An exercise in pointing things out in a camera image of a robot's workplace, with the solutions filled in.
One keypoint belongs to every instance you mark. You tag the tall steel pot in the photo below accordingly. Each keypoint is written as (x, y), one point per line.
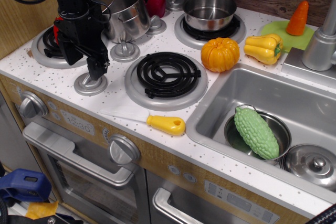
(128, 20)

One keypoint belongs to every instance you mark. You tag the silver dishwasher door handle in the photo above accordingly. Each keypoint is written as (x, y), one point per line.
(161, 204)

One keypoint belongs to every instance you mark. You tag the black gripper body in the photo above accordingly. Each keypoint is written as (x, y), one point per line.
(79, 31)

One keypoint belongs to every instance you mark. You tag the orange toy pumpkin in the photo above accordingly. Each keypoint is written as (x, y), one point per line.
(220, 54)

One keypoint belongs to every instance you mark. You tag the green toy bitter gourd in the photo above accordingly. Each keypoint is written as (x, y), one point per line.
(256, 133)

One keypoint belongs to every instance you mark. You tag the yellow handled toy knife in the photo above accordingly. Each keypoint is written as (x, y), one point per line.
(168, 124)

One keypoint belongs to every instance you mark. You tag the black back coil burner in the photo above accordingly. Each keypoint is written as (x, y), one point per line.
(230, 30)

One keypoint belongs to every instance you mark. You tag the steel saucepan on burner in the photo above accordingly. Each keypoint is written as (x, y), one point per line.
(209, 15)

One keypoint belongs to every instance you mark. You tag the blue clamp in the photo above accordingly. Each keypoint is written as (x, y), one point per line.
(25, 185)

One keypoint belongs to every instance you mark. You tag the yellow cloth scrap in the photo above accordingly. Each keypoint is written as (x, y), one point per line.
(38, 210)

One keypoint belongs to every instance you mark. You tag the silver oven door handle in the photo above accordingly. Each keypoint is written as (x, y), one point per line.
(62, 148)

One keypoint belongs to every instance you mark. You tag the silver stove knob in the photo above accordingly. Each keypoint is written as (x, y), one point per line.
(84, 85)
(124, 52)
(175, 5)
(157, 26)

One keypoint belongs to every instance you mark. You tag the green round plate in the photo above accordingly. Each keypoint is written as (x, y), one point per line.
(289, 41)

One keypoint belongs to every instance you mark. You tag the silver left oven dial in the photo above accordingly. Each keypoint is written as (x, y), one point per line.
(32, 106)

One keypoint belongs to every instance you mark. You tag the dark red toy vegetable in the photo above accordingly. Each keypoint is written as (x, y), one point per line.
(156, 7)

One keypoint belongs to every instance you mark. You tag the black coil burner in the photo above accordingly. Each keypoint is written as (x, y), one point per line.
(230, 30)
(52, 49)
(167, 75)

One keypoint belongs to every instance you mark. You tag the orange toy carrot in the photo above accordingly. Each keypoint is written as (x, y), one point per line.
(297, 23)

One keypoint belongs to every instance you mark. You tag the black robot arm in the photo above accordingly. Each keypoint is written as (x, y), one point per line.
(79, 34)

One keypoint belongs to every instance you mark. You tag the silver back stove knob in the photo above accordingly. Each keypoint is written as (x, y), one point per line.
(175, 5)

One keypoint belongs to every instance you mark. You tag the steel lid in sink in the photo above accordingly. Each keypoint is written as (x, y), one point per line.
(312, 163)

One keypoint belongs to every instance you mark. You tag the black front coil burner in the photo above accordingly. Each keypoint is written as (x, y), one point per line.
(167, 75)

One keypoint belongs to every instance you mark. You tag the silver right oven dial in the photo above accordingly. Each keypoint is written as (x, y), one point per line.
(122, 151)

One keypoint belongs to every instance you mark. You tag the red toy under gripper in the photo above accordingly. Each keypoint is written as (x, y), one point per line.
(56, 29)

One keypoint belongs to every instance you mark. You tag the small steel pot in sink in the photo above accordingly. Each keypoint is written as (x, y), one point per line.
(280, 131)

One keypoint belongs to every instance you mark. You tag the black left coil burner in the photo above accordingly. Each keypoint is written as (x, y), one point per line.
(52, 49)

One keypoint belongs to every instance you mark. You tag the silver faucet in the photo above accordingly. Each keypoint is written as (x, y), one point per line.
(319, 54)

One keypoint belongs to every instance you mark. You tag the silver sink basin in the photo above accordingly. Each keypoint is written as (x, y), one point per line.
(308, 113)

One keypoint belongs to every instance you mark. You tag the yellow toy bell pepper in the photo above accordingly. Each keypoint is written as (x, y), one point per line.
(266, 49)

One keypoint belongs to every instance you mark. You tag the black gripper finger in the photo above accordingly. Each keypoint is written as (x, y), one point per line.
(97, 66)

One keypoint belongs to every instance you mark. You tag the silver oven dial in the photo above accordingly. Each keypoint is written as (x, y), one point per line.
(122, 151)
(32, 106)

